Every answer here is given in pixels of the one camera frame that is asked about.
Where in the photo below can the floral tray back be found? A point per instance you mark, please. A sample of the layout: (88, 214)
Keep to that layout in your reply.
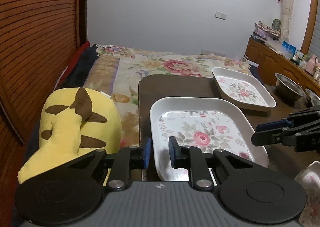
(243, 90)

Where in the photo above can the wooden louvered wardrobe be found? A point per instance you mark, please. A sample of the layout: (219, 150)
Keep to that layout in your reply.
(38, 40)

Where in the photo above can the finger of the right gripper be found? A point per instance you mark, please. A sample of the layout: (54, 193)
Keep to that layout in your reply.
(270, 138)
(274, 125)

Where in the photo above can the medium steel bowl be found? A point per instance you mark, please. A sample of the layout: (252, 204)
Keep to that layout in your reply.
(310, 94)

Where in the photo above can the pile of folded fabric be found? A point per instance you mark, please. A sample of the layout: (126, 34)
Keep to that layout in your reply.
(264, 31)

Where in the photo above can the wall power strip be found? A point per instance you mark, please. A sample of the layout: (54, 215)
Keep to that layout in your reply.
(207, 52)

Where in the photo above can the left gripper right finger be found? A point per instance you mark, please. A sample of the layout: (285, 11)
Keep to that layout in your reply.
(244, 189)

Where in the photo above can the floral tray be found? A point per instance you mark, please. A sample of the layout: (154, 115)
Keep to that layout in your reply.
(206, 123)
(309, 179)
(243, 90)

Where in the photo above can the yellow plush toy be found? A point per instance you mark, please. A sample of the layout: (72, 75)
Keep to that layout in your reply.
(74, 121)

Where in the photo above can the small steel bowl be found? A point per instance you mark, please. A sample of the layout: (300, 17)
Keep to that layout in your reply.
(287, 90)

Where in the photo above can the white wall switch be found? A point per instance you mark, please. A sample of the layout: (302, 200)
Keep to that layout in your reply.
(220, 15)

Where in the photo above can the wooden sideboard cabinet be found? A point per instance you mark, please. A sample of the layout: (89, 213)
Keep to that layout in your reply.
(269, 63)

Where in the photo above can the floral bed blanket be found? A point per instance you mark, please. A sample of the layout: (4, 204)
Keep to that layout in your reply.
(118, 70)

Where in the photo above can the large steel bowl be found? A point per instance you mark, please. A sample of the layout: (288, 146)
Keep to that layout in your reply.
(315, 101)

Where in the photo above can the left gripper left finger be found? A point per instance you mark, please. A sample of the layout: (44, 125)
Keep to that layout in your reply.
(72, 191)

